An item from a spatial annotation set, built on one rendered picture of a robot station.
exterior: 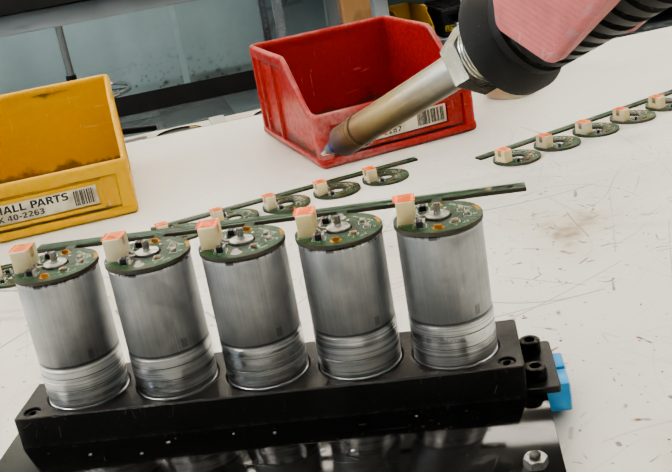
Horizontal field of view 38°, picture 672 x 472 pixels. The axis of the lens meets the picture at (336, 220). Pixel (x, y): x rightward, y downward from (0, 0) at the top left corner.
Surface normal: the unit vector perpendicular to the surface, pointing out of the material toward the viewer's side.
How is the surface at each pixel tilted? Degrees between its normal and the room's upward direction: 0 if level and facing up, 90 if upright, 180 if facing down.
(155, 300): 90
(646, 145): 0
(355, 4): 90
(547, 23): 99
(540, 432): 0
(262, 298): 90
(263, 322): 90
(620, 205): 0
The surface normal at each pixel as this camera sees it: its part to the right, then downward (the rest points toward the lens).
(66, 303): 0.39, 0.25
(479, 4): -0.38, -0.43
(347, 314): -0.04, 0.34
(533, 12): -0.77, 0.46
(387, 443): -0.16, -0.93
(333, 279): -0.29, 0.37
